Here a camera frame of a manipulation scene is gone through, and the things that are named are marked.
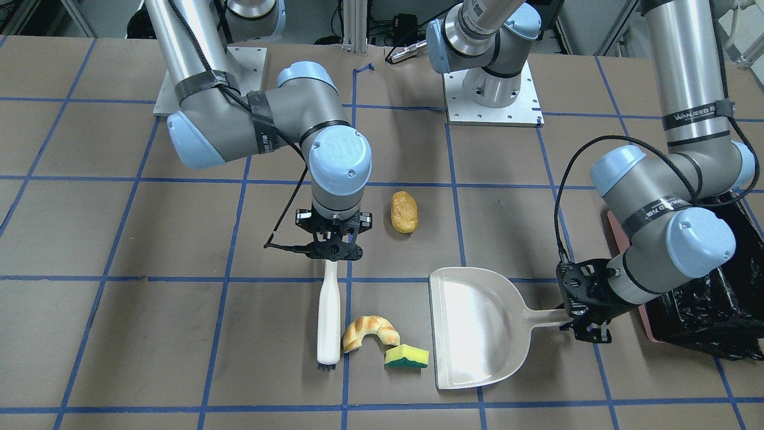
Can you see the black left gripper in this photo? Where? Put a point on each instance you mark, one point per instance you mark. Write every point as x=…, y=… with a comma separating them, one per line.
x=610, y=289

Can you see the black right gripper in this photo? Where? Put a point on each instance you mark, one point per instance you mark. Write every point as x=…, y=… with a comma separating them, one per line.
x=305, y=220

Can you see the white hand brush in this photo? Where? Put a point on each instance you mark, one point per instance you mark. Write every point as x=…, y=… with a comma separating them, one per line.
x=328, y=347

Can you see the yellow toy potato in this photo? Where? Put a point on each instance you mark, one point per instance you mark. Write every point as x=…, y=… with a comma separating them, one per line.
x=404, y=212

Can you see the white plastic dustpan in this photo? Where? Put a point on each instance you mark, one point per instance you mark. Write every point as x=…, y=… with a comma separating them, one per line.
x=481, y=325

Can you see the yellow green sponge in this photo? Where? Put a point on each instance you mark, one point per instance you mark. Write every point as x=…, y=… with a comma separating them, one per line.
x=407, y=356

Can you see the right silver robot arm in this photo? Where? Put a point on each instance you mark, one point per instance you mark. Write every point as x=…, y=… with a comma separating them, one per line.
x=218, y=122

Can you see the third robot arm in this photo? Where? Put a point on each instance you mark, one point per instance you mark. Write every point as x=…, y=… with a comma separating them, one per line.
x=496, y=36

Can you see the black lined trash bin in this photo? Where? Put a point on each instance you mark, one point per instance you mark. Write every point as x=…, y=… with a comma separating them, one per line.
x=710, y=286

